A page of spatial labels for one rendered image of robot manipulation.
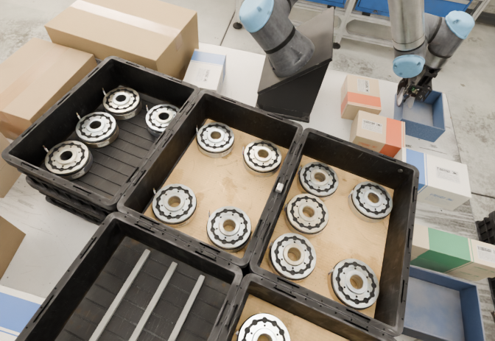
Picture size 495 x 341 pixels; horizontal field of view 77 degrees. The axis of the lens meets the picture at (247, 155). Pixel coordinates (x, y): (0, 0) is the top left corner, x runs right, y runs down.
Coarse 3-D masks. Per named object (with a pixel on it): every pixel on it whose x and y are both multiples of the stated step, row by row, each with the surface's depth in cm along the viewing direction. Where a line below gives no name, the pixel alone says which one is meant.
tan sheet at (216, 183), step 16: (192, 144) 87; (240, 144) 89; (192, 160) 84; (208, 160) 85; (224, 160) 85; (240, 160) 86; (176, 176) 81; (192, 176) 82; (208, 176) 82; (224, 176) 82; (240, 176) 83; (256, 176) 83; (272, 176) 84; (208, 192) 79; (224, 192) 80; (240, 192) 80; (256, 192) 81; (208, 208) 77; (240, 208) 78; (256, 208) 78; (192, 224) 74; (256, 224) 76; (240, 256) 71
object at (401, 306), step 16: (352, 144) 79; (384, 160) 78; (288, 176) 72; (416, 176) 75; (416, 192) 73; (272, 208) 67; (272, 224) 65; (256, 256) 61; (256, 272) 60; (288, 288) 58; (304, 288) 59; (400, 288) 60; (336, 304) 58; (400, 304) 58; (368, 320) 56; (400, 320) 57
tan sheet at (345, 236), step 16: (304, 160) 88; (352, 176) 86; (336, 192) 83; (336, 208) 80; (336, 224) 77; (352, 224) 78; (368, 224) 78; (384, 224) 79; (272, 240) 74; (320, 240) 75; (336, 240) 75; (352, 240) 75; (368, 240) 76; (384, 240) 76; (288, 256) 72; (320, 256) 72; (336, 256) 73; (352, 256) 73; (368, 256) 73; (272, 272) 70; (320, 272) 70; (320, 288) 68
